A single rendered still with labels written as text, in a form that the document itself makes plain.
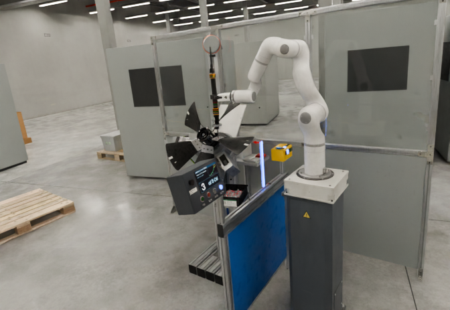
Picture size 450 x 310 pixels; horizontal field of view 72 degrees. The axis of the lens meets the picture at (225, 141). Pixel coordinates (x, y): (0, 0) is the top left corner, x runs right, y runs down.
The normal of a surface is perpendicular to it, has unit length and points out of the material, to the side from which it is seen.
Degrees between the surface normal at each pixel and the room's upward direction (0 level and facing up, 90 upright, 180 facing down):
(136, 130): 90
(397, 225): 90
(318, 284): 90
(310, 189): 90
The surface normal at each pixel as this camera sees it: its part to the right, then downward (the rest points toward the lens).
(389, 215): -0.55, 0.25
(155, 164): -0.36, 0.26
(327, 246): 0.15, 0.23
